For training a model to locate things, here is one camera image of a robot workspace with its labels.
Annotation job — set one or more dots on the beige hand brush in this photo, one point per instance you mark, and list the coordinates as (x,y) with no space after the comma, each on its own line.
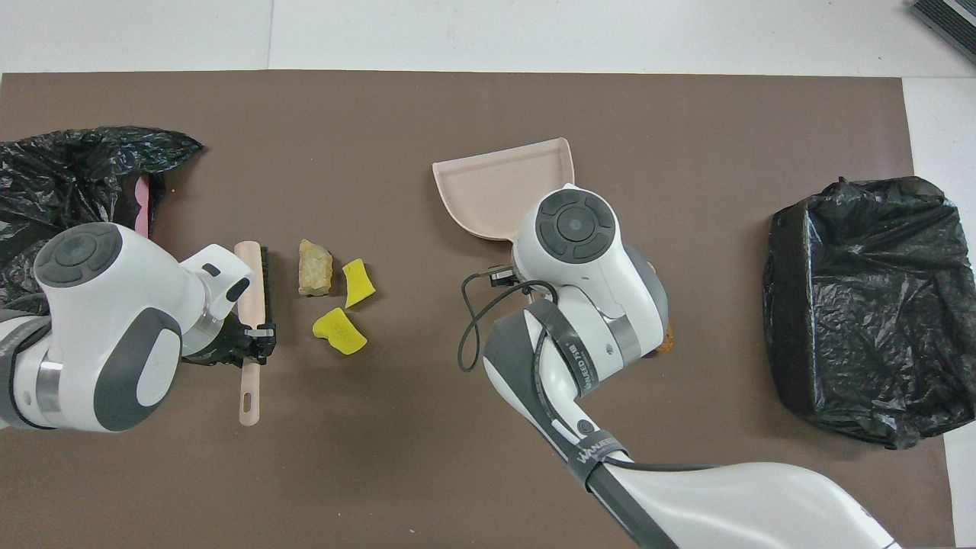
(250,396)

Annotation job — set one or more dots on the bin lined with black bag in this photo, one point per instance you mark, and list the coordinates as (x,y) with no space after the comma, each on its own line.
(869,305)

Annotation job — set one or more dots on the yellow sponge piece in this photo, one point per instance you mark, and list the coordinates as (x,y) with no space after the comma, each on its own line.
(339,333)
(358,284)

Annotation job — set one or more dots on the grey ribbed device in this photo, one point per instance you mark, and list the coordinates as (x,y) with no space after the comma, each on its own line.
(949,23)

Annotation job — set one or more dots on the pale sponge chunk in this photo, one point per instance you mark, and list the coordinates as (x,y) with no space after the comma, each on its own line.
(314,268)

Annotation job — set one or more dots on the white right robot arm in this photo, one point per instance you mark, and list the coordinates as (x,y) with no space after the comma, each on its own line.
(595,305)

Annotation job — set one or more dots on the pink bin with black bag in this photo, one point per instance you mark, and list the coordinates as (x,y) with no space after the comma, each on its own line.
(76,160)

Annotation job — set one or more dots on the beige plastic dustpan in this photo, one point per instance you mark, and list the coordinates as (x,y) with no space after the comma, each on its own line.
(488,191)

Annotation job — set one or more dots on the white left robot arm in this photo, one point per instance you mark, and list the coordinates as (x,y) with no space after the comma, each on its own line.
(107,320)

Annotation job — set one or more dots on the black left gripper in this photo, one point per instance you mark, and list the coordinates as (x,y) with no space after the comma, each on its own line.
(221,345)

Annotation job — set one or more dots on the brown sponge chunk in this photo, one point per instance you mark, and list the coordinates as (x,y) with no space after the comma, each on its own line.
(666,339)

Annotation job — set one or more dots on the brown table mat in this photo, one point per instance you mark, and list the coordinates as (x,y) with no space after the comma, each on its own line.
(343,473)

